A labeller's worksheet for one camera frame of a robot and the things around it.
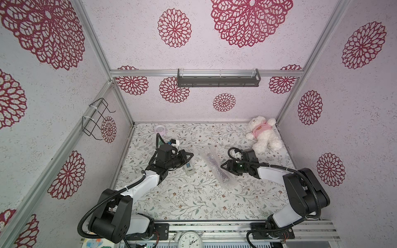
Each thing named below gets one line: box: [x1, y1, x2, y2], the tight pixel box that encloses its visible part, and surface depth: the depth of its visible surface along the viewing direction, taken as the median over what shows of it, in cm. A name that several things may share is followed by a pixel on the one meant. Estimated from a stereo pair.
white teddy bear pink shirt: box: [245, 115, 283, 155], surface depth 105 cm
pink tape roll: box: [154, 124, 167, 136], surface depth 115 cm
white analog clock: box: [178, 231, 203, 248], surface depth 70 cm
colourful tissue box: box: [80, 237, 116, 248], surface depth 67 cm
